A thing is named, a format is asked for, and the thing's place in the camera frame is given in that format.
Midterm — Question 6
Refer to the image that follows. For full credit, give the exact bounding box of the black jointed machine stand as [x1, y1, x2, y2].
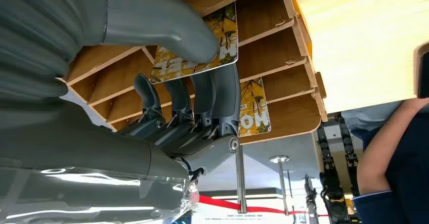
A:
[316, 112, 362, 224]

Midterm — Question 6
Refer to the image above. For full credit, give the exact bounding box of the black smartphone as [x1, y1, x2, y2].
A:
[415, 44, 429, 99]

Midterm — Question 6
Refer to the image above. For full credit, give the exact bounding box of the person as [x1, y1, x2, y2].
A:
[341, 98, 429, 224]

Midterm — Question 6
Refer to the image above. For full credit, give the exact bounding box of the red barrier belt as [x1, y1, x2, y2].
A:
[199, 195, 330, 217]

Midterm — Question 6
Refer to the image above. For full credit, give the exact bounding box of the wooden card organizer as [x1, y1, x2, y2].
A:
[58, 0, 329, 146]

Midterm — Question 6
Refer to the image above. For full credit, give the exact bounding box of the silver stanchion post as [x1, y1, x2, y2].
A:
[236, 145, 248, 215]

